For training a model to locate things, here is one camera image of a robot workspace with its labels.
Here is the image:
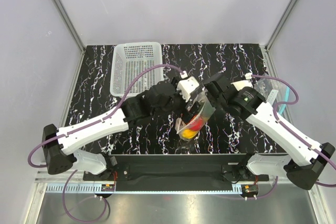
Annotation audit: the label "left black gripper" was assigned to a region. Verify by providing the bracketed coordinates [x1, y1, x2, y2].
[153, 77, 200, 123]

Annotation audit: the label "red apple fruit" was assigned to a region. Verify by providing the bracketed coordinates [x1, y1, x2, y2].
[189, 115, 206, 131]

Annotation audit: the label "clear dotted zip bag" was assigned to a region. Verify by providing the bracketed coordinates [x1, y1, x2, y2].
[175, 91, 215, 141]

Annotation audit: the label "yellow lemon fruit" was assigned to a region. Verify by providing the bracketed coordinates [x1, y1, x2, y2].
[180, 129, 198, 141]

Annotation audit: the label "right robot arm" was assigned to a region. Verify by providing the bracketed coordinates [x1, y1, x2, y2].
[204, 73, 335, 190]

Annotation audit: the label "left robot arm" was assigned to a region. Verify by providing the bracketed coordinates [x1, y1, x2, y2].
[43, 77, 200, 180]

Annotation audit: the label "spare clear zip bags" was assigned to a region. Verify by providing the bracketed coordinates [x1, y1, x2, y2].
[254, 74, 291, 105]

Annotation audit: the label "white perforated plastic basket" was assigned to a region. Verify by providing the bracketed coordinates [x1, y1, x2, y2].
[110, 42, 164, 98]

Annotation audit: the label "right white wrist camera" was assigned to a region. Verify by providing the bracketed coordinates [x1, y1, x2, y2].
[230, 73, 253, 91]

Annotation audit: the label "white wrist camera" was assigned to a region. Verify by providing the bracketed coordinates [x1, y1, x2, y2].
[230, 73, 253, 91]
[176, 77, 200, 102]

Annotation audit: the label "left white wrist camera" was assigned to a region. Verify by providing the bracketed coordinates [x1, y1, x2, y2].
[176, 77, 200, 102]

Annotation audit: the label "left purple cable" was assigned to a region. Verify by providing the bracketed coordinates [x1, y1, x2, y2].
[27, 64, 188, 222]

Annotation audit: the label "white slotted cable duct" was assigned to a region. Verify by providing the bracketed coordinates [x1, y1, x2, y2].
[46, 182, 243, 195]

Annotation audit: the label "right aluminium frame post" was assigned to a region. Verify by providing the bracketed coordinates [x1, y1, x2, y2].
[265, 0, 299, 52]

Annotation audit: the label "aluminium frame post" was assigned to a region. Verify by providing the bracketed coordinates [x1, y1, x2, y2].
[52, 0, 86, 53]
[265, 0, 299, 52]

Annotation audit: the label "left aluminium frame post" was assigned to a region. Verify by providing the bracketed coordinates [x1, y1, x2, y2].
[52, 0, 86, 53]

